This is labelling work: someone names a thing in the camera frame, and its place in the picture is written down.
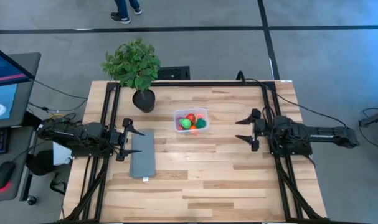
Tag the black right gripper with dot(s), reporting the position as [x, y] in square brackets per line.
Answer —
[259, 127]

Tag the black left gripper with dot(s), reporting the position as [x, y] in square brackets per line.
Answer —
[126, 137]

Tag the dark green toy bell pepper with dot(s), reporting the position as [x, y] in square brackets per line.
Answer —
[201, 123]

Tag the purple white toy onion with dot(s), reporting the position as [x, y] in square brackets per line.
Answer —
[178, 122]

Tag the orange toy carrot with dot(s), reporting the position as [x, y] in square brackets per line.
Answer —
[193, 127]

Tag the light green toy fruit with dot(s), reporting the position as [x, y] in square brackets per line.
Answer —
[185, 123]

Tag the large red toy fruit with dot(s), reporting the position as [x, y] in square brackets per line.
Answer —
[190, 117]

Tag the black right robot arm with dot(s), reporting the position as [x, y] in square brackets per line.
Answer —
[316, 137]

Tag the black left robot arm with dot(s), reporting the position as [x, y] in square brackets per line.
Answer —
[79, 137]

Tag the clear plastic tupperware container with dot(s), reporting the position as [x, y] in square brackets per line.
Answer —
[175, 113]

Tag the folded grey cloth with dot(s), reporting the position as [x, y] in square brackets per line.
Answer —
[142, 155]

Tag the green plant in black pot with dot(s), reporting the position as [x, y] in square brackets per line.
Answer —
[132, 65]

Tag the black floor grate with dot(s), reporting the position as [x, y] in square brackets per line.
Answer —
[173, 73]

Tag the black round seat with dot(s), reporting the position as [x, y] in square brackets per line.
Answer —
[40, 163]

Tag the grey desk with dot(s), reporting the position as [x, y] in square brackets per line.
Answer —
[20, 174]

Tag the person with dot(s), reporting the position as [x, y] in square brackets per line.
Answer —
[123, 12]

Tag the black computer mouse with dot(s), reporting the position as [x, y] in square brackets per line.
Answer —
[3, 174]

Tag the monitor with blue screen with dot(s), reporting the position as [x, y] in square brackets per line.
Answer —
[5, 87]

